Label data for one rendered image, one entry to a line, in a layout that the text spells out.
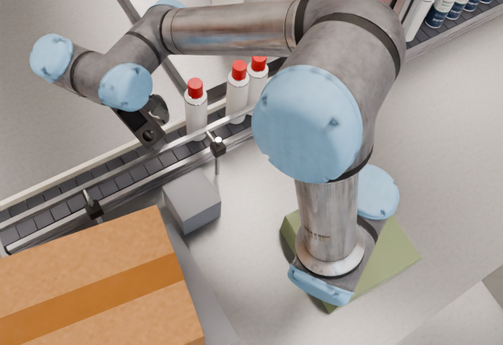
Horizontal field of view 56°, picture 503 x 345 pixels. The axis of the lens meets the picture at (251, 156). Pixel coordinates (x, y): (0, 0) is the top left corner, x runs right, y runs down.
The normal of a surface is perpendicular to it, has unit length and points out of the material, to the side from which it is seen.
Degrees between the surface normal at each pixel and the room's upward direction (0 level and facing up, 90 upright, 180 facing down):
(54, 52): 30
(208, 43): 87
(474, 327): 0
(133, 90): 75
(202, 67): 0
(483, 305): 0
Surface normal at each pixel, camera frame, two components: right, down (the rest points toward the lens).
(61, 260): 0.08, -0.49
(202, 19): -0.57, -0.28
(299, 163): -0.51, 0.66
